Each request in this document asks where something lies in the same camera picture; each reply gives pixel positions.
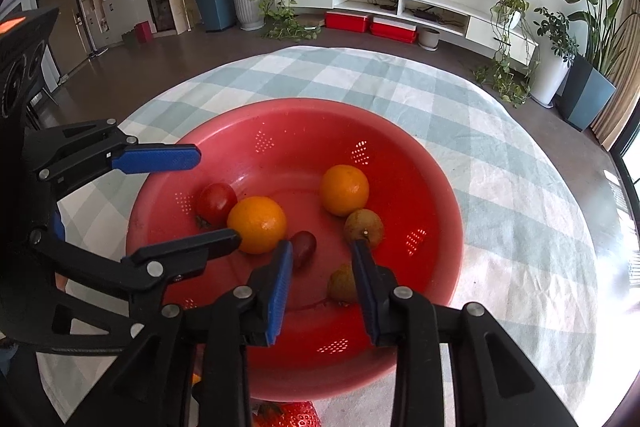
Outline red grape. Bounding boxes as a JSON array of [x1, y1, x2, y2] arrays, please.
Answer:
[[291, 231, 317, 269]]

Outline beige curtain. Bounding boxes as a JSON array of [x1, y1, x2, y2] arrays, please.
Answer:
[[592, 0, 640, 152]]

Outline smooth orange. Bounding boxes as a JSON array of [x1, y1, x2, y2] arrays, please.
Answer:
[[227, 196, 288, 255], [320, 164, 371, 217]]

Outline bushy plant in white pot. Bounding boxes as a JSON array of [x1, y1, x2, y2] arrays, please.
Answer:
[[530, 7, 579, 108]]

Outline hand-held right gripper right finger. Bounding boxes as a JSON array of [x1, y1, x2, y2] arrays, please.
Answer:
[[350, 239, 578, 427]]

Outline empty grey flower pot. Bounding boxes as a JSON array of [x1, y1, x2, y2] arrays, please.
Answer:
[[417, 27, 441, 52]]

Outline checked tablecloth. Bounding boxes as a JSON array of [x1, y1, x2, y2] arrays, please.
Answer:
[[37, 46, 598, 427]]

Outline red plastic bowl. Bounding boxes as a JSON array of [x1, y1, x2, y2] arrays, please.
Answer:
[[125, 98, 464, 400]]

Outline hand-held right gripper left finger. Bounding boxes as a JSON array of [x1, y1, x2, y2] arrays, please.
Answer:
[[67, 239, 294, 427]]

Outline large-leaf plant in dark pot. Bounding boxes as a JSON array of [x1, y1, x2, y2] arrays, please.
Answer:
[[537, 0, 632, 132]]

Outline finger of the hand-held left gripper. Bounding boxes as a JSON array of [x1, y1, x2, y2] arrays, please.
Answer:
[[0, 228, 243, 354], [25, 119, 202, 200]]

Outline red strawberry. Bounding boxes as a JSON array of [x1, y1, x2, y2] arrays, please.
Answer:
[[252, 399, 321, 427]]

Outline red tomato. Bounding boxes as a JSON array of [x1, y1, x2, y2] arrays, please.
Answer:
[[195, 183, 238, 229]]

